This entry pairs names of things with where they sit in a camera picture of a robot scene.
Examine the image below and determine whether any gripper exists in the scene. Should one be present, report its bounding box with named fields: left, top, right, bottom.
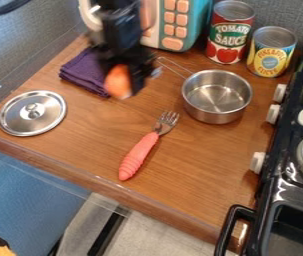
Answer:
left=96, top=46, right=165, bottom=98

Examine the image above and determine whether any toy microwave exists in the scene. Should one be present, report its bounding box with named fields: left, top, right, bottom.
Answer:
left=76, top=0, right=214, bottom=53

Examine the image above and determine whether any red tomato can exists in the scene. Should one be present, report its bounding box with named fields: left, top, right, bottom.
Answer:
left=204, top=0, right=257, bottom=65

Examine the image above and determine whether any black cable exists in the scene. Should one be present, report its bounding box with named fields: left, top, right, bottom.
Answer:
left=0, top=0, right=31, bottom=15

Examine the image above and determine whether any yellow pineapple can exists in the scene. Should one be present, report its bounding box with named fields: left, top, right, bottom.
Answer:
left=245, top=25, right=300, bottom=79

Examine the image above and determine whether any toy stove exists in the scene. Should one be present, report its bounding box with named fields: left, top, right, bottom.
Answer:
left=213, top=35, right=303, bottom=256

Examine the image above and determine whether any fork with pink handle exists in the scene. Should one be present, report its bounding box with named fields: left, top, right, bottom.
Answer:
left=117, top=110, right=182, bottom=182

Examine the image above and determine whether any orange toy bread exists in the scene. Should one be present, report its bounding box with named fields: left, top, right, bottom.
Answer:
left=102, top=64, right=134, bottom=101

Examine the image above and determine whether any purple cloth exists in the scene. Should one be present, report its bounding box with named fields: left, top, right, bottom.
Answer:
left=57, top=46, right=115, bottom=99

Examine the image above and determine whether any silver pot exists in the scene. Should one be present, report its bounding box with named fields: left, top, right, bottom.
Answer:
left=155, top=56, right=254, bottom=126

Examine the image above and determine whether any silver lid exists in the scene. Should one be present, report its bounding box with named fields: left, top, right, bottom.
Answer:
left=0, top=89, right=69, bottom=138

